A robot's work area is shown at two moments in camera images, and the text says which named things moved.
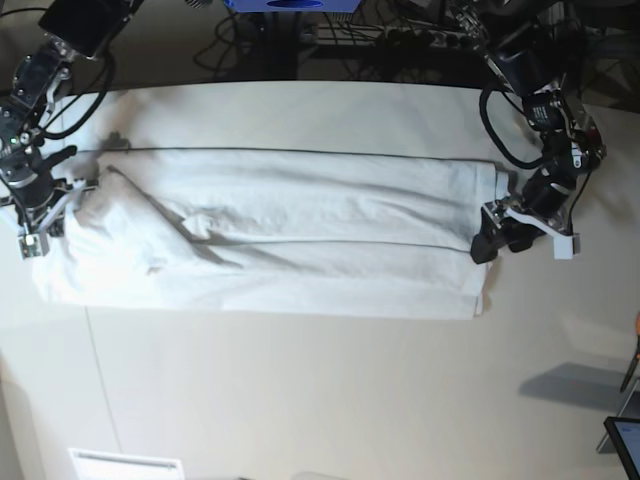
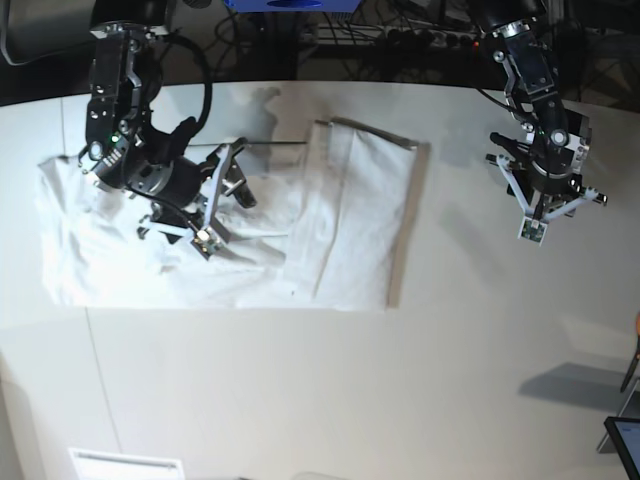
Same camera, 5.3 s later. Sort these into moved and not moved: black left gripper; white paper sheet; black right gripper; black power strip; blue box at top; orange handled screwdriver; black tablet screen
Moved: black right gripper; black left gripper
Not moved: orange handled screwdriver; blue box at top; black power strip; white paper sheet; black tablet screen
